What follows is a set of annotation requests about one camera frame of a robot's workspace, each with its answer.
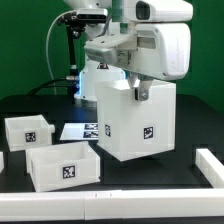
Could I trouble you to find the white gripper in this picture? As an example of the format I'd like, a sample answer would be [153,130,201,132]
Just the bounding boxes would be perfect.
[84,23,191,101]

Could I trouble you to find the white drawer cabinet box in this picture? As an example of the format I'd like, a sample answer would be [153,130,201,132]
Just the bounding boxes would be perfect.
[95,80,176,161]

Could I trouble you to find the large white drawer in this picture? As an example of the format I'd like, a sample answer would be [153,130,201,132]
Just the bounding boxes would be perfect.
[26,141,100,192]

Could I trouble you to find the small white drawer with knob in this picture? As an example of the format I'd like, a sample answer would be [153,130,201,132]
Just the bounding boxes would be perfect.
[5,115,55,152]

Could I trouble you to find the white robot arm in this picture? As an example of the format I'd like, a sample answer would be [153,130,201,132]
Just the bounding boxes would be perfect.
[64,0,193,101]

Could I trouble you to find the white sheet with markers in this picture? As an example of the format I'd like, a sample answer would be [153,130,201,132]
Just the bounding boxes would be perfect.
[60,123,98,140]

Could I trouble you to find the white block at left edge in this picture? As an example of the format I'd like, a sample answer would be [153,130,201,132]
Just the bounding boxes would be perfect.
[0,152,4,173]

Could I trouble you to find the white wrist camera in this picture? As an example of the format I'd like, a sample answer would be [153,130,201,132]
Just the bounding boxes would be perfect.
[112,0,193,23]

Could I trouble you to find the black cables on table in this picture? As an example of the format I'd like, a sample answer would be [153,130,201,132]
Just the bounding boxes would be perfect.
[27,75,80,97]

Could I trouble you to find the black camera stand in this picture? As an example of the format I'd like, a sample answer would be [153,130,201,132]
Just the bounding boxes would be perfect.
[56,8,111,98]

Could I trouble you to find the grey cable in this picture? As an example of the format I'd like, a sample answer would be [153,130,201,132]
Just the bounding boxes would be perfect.
[45,9,78,95]

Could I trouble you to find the white right border rail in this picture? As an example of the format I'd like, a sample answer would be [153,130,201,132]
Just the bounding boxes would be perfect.
[195,148,224,189]

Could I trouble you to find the white border rail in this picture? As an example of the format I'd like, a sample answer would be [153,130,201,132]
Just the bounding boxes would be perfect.
[0,189,224,222]
[195,148,224,189]

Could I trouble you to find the white front border rail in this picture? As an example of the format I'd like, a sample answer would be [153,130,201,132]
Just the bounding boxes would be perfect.
[0,189,224,222]

